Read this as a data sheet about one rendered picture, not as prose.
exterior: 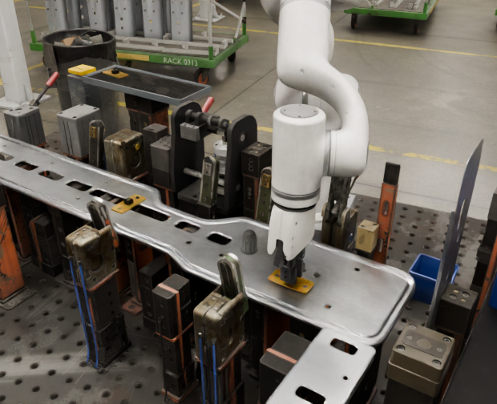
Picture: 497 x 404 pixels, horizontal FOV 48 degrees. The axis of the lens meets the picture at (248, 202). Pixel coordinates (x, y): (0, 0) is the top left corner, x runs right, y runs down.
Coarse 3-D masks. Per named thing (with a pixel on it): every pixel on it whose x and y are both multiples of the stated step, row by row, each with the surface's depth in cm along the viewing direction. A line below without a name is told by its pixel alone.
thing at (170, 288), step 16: (160, 288) 106; (176, 288) 106; (160, 304) 105; (176, 304) 106; (160, 320) 107; (176, 320) 108; (160, 336) 109; (176, 336) 109; (176, 352) 112; (176, 368) 114; (192, 368) 119; (176, 384) 116; (192, 384) 121; (176, 400) 117
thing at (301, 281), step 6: (276, 270) 108; (270, 276) 106; (276, 282) 105; (282, 282) 104; (300, 282) 104; (306, 282) 104; (312, 282) 104; (294, 288) 103; (300, 288) 103; (306, 288) 103
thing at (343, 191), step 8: (336, 184) 114; (344, 184) 112; (336, 192) 114; (344, 192) 112; (328, 200) 115; (336, 200) 115; (344, 200) 113; (328, 208) 116; (344, 208) 114; (328, 216) 116
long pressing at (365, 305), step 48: (0, 144) 160; (48, 192) 136; (144, 192) 136; (144, 240) 118; (192, 240) 118; (240, 240) 118; (288, 288) 104; (336, 288) 104; (384, 288) 104; (384, 336) 94
